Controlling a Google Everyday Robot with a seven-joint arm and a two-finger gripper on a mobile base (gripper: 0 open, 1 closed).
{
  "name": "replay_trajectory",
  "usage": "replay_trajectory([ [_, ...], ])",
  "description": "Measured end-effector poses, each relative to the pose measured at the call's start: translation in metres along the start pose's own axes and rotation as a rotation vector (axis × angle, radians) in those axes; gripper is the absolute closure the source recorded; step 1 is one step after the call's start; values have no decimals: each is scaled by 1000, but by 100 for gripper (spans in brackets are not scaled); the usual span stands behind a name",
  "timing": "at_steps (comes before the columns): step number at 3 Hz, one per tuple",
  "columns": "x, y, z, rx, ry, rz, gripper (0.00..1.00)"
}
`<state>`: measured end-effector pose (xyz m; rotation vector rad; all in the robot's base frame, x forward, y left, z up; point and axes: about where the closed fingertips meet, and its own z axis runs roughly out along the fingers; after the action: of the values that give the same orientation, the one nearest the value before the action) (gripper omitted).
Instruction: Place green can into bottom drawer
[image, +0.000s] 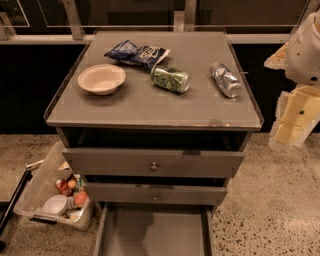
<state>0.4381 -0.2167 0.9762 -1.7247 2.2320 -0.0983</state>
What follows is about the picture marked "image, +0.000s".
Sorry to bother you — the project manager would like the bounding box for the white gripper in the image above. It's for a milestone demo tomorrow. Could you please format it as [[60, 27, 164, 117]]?
[[264, 11, 320, 150]]

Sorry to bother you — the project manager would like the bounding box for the green soda can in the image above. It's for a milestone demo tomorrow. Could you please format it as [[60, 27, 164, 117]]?
[[151, 66, 190, 94]]

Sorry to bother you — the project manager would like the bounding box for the silver blue soda can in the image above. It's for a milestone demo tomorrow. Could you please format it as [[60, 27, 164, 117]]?
[[209, 62, 242, 98]]

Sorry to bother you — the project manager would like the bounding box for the grey drawer cabinet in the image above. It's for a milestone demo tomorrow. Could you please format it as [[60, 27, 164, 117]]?
[[43, 30, 265, 256]]

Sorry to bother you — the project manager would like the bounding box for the grey open bottom drawer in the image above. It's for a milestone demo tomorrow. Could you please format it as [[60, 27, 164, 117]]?
[[93, 203, 214, 256]]

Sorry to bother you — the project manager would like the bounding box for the grey middle drawer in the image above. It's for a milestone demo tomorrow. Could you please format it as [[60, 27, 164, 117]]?
[[85, 182, 227, 205]]

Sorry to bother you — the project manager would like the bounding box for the grey top drawer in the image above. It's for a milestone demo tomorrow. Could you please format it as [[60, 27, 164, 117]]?
[[63, 148, 244, 178]]

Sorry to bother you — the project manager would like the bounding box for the blue chip bag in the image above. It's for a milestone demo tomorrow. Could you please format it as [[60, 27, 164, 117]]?
[[104, 40, 170, 70]]

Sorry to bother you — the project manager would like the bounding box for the white paper bowl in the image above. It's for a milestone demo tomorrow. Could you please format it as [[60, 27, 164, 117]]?
[[78, 64, 126, 96]]

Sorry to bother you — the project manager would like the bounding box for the orange fruit in bin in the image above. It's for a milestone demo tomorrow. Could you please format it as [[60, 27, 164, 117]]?
[[74, 191, 87, 207]]

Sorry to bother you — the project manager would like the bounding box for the red snack packet in bin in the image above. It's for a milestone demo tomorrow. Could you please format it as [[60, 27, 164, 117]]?
[[55, 179, 72, 197]]

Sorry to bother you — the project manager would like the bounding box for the clear plastic storage bin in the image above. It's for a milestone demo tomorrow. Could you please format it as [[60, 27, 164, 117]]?
[[14, 142, 94, 230]]

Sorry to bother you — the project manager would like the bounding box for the white cup in bin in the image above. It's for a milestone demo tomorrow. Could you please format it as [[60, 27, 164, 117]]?
[[42, 195, 67, 215]]

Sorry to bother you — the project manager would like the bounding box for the black bar on floor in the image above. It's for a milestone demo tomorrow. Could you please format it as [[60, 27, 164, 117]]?
[[0, 170, 31, 236]]

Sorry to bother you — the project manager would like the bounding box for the metal railing frame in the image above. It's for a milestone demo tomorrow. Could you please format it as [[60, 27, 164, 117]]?
[[0, 0, 320, 46]]

